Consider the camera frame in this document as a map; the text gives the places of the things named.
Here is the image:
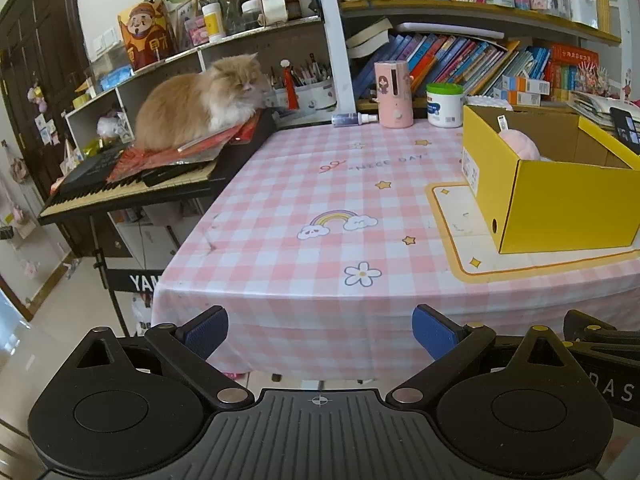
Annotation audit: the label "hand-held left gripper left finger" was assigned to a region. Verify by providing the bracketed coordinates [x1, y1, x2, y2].
[67, 306, 256, 408]

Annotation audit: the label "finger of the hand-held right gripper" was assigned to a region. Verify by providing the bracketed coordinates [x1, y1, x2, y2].
[562, 310, 640, 356]

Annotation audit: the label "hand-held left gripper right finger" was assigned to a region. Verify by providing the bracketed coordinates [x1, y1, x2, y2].
[385, 304, 606, 408]

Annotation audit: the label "yellow cardboard box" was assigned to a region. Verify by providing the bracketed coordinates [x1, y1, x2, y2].
[461, 105, 640, 255]

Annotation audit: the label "large pink plush toy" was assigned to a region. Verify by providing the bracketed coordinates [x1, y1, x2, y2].
[496, 115, 543, 162]

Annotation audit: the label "black keyboard stand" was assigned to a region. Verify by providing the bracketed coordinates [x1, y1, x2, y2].
[90, 210, 163, 336]

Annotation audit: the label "pink checkered tablecloth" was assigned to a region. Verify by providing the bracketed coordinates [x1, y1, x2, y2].
[150, 121, 640, 378]

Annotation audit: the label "yellow bordered desk mat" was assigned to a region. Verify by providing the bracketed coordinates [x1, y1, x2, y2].
[424, 181, 640, 278]

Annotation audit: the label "black electronic keyboard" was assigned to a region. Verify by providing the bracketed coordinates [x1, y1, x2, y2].
[39, 109, 278, 226]

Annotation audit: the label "red paper sheets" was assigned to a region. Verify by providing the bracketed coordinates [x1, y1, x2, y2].
[106, 115, 261, 183]

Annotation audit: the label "white jar green lid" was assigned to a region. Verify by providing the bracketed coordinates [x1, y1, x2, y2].
[426, 83, 465, 128]

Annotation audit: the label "white plastic bag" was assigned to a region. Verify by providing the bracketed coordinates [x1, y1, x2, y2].
[96, 112, 135, 143]

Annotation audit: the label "pink humidifier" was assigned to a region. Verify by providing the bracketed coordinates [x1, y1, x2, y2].
[374, 60, 415, 128]

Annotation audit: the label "fluffy orange cat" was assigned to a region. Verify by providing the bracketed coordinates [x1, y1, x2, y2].
[134, 52, 268, 151]

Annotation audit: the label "small spray bottle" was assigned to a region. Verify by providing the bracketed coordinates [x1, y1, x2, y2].
[331, 112, 378, 127]

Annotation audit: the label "stack of booklets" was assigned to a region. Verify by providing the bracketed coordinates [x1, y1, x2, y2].
[570, 91, 640, 131]

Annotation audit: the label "white ruffled tissue pack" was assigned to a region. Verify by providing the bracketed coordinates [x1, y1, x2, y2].
[465, 95, 516, 111]

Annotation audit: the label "orange white medicine box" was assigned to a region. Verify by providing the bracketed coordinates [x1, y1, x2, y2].
[492, 87, 542, 107]
[502, 75, 551, 95]

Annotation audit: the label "red tassel figure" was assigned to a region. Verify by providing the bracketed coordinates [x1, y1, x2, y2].
[280, 59, 298, 110]

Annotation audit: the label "white pen holder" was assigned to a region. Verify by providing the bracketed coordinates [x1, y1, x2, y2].
[290, 77, 336, 110]

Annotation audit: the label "red boxed book set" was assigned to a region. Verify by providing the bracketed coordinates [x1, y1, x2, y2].
[547, 44, 600, 101]

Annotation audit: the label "row of slanted books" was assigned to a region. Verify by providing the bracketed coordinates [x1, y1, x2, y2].
[350, 30, 551, 101]

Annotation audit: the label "fortune god paper bag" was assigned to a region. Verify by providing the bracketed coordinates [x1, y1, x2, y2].
[117, 0, 177, 72]

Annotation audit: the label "white pill bottle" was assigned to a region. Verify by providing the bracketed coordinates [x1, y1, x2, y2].
[201, 2, 226, 43]

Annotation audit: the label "white bookshelf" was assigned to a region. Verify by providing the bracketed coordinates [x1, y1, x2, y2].
[65, 0, 626, 161]

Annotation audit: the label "dark wooden door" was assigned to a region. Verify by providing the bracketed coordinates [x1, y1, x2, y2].
[0, 0, 96, 311]

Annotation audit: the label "white pen cup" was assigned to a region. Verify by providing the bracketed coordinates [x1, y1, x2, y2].
[570, 0, 599, 28]

